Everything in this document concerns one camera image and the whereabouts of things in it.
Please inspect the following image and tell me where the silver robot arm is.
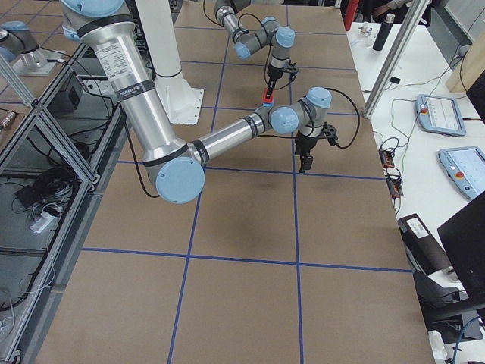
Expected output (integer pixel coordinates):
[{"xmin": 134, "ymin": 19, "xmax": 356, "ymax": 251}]
[
  {"xmin": 61, "ymin": 1, "xmax": 336, "ymax": 203},
  {"xmin": 214, "ymin": 1, "xmax": 298, "ymax": 106}
]

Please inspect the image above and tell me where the black water bottle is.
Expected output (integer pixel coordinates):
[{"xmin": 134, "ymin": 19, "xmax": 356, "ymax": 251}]
[{"xmin": 372, "ymin": 14, "xmax": 395, "ymax": 51}]

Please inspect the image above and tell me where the teach pendant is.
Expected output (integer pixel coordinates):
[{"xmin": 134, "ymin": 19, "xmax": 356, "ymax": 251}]
[
  {"xmin": 437, "ymin": 146, "xmax": 484, "ymax": 199},
  {"xmin": 416, "ymin": 94, "xmax": 466, "ymax": 137}
]

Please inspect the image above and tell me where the black box with label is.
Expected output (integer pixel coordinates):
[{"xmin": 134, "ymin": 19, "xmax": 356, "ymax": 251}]
[{"xmin": 398, "ymin": 214, "xmax": 452, "ymax": 275}]

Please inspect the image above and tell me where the aluminium frame post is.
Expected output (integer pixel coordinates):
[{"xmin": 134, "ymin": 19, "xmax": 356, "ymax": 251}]
[{"xmin": 362, "ymin": 0, "xmax": 428, "ymax": 119}]

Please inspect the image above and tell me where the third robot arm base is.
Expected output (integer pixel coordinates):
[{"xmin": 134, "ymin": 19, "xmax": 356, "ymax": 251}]
[{"xmin": 1, "ymin": 20, "xmax": 56, "ymax": 77}]

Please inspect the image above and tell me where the far teach pendant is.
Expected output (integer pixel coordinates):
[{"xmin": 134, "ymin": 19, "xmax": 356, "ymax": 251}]
[{"xmin": 416, "ymin": 94, "xmax": 466, "ymax": 137}]

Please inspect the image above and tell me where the white power strip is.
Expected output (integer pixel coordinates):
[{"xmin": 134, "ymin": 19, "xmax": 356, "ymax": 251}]
[{"xmin": 30, "ymin": 212, "xmax": 54, "ymax": 234}]

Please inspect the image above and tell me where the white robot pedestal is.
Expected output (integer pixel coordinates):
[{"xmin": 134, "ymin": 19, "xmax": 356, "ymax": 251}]
[{"xmin": 136, "ymin": 0, "xmax": 204, "ymax": 125}]

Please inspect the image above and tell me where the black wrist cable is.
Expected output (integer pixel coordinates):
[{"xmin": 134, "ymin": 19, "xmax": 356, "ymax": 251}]
[{"xmin": 325, "ymin": 88, "xmax": 361, "ymax": 149}]

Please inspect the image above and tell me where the red foam block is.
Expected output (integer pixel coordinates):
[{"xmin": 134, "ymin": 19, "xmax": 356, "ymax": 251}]
[{"xmin": 262, "ymin": 87, "xmax": 274, "ymax": 105}]

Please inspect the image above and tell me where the black monitor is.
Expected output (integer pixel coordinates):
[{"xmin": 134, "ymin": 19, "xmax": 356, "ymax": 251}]
[{"xmin": 438, "ymin": 193, "xmax": 485, "ymax": 296}]

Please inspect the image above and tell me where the near teach pendant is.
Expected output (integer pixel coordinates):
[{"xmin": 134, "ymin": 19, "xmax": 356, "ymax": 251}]
[{"xmin": 437, "ymin": 146, "xmax": 484, "ymax": 199}]

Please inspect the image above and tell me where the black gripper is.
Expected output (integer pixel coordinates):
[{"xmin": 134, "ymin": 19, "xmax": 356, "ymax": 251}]
[
  {"xmin": 264, "ymin": 62, "xmax": 285, "ymax": 99},
  {"xmin": 295, "ymin": 131, "xmax": 326, "ymax": 173}
]

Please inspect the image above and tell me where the black power strip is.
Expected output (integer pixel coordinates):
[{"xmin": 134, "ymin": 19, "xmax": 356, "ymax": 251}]
[{"xmin": 378, "ymin": 148, "xmax": 403, "ymax": 199}]

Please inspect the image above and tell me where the wooden board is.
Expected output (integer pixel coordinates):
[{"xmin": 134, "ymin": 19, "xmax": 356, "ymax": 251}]
[{"xmin": 446, "ymin": 33, "xmax": 484, "ymax": 93}]

